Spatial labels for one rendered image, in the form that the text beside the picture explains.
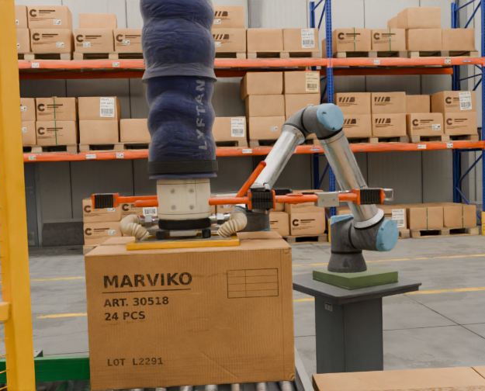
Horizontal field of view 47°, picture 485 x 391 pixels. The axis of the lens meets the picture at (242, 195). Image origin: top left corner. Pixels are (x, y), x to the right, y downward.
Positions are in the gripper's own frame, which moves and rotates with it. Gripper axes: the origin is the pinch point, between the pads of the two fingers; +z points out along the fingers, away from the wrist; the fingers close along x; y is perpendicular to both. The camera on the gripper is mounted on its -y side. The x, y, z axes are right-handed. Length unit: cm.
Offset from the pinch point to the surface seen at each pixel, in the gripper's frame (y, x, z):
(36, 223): 338, -81, -810
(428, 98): -362, 117, -793
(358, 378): -31, -67, -13
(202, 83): 20.0, 37.0, 7.6
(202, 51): 20, 46, 9
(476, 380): -72, -67, -7
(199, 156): 21.7, 14.6, 9.2
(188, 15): 24, 57, 10
